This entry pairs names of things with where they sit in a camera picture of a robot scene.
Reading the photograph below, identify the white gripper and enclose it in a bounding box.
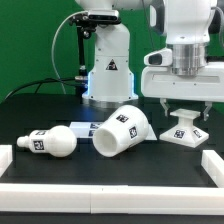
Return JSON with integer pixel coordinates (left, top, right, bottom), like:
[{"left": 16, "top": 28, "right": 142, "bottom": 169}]
[{"left": 141, "top": 62, "right": 224, "bottom": 121}]

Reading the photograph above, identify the white lamp base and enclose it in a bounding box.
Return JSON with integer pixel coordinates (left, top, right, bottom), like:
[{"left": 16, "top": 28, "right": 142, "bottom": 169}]
[{"left": 159, "top": 109, "right": 209, "bottom": 148}]

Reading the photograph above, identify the white lamp bulb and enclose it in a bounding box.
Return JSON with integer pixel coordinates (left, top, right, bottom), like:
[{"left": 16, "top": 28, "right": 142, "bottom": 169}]
[{"left": 17, "top": 125, "right": 77, "bottom": 157}]

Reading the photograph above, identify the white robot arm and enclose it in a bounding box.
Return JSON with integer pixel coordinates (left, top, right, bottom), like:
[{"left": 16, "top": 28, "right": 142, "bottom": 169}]
[{"left": 75, "top": 0, "right": 224, "bottom": 110}]

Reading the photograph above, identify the white lamp shade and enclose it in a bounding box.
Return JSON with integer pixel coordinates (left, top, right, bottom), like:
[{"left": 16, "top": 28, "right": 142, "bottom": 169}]
[{"left": 93, "top": 105, "right": 149, "bottom": 157}]

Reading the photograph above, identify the white paper marker sheet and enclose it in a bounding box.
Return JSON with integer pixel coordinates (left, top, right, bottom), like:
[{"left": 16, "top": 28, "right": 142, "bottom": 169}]
[{"left": 69, "top": 122, "right": 157, "bottom": 141}]

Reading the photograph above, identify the white right wall block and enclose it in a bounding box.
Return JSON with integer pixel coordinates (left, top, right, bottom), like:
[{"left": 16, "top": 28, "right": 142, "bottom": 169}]
[{"left": 201, "top": 150, "right": 224, "bottom": 188}]

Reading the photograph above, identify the white wall block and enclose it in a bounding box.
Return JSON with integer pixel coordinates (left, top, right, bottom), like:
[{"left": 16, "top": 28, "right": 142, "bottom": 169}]
[
  {"left": 0, "top": 145, "right": 13, "bottom": 177},
  {"left": 201, "top": 150, "right": 224, "bottom": 188}
]

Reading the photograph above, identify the black cable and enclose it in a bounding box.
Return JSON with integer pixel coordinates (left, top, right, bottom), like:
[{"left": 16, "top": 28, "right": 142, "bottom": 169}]
[{"left": 3, "top": 77, "right": 88, "bottom": 101}]

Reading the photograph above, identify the white left wall block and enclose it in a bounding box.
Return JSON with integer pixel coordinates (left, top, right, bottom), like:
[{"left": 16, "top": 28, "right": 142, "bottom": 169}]
[{"left": 0, "top": 145, "right": 13, "bottom": 177}]

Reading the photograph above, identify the white front wall bar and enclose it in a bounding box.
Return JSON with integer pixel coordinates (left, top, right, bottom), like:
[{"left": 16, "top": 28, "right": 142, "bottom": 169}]
[{"left": 0, "top": 184, "right": 224, "bottom": 215}]

